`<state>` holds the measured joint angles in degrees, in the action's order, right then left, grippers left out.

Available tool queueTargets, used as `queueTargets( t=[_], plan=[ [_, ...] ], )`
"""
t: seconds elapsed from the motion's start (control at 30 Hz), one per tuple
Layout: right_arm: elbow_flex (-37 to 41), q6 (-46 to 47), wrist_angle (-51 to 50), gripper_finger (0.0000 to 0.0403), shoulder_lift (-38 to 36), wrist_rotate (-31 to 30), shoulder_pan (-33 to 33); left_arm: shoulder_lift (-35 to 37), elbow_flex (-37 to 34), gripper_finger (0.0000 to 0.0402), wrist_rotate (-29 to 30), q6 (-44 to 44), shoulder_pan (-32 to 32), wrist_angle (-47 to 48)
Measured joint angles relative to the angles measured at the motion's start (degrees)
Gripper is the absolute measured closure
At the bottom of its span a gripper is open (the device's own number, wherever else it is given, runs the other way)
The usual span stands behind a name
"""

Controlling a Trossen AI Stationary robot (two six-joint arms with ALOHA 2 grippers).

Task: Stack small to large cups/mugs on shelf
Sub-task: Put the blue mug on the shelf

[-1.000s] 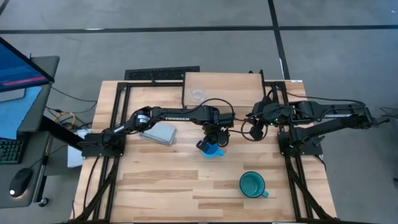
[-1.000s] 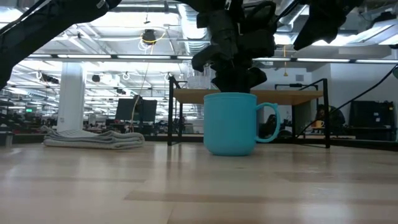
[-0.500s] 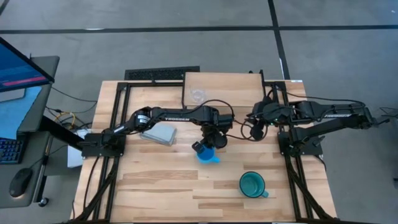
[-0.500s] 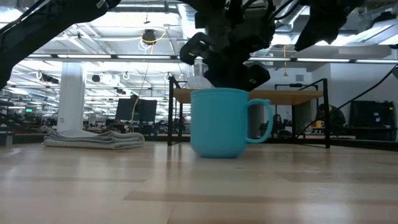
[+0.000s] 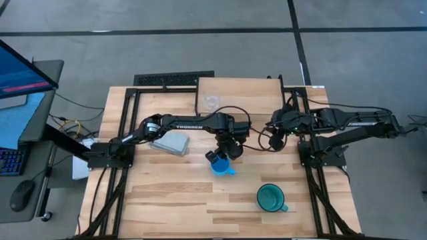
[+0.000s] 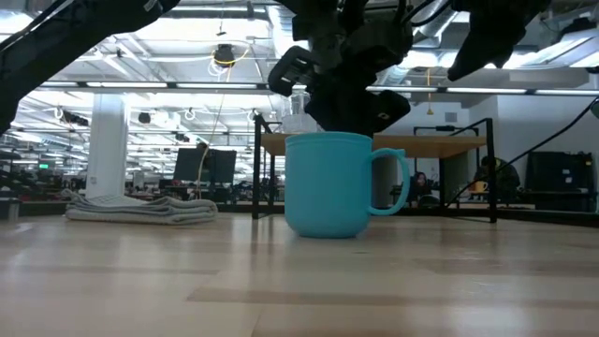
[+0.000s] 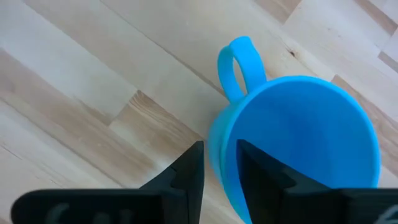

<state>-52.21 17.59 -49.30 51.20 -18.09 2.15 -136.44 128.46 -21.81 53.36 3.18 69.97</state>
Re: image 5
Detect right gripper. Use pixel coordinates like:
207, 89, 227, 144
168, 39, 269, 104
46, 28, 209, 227
268, 103, 314, 151

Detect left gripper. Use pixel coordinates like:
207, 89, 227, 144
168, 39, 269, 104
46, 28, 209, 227
204, 131, 251, 165

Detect blue plastic cup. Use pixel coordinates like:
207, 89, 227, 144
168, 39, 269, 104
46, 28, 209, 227
209, 156, 237, 177

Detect clear glass cup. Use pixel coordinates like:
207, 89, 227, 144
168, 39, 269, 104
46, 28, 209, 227
203, 95, 222, 111

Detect teal enamel mug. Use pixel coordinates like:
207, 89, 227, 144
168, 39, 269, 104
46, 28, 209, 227
256, 183, 290, 213

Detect grey folded cloth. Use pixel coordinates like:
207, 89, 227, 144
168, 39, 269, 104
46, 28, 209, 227
149, 131, 190, 157

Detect black perforated grille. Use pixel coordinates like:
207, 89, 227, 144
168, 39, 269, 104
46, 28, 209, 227
133, 70, 216, 87

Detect white box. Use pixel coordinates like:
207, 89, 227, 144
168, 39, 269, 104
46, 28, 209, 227
72, 137, 98, 181

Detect black side desk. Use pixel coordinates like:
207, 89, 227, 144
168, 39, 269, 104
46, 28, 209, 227
0, 59, 65, 224

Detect black computer mouse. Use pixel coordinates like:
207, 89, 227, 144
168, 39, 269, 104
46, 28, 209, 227
9, 179, 36, 213

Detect black backlit keyboard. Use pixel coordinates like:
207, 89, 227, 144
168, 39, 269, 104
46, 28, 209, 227
0, 146, 28, 177

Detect computer monitor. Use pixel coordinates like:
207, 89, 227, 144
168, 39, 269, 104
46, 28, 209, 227
0, 39, 59, 100

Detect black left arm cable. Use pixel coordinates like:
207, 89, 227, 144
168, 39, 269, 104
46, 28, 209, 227
195, 105, 270, 153

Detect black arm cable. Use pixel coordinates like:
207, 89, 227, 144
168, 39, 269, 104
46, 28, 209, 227
195, 105, 270, 153
286, 95, 393, 116

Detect wooden shelf black metal frame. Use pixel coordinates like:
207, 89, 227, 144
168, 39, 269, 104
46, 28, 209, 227
194, 75, 286, 118

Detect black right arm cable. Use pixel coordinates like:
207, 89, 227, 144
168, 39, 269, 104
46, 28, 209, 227
286, 95, 393, 116

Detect black aluminium table frame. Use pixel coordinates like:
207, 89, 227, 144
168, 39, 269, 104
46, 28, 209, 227
76, 78, 364, 240

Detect yellow cable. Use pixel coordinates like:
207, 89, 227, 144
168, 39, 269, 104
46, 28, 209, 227
57, 119, 83, 140

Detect black floor cables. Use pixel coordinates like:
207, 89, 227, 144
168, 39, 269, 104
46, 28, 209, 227
406, 114, 427, 134

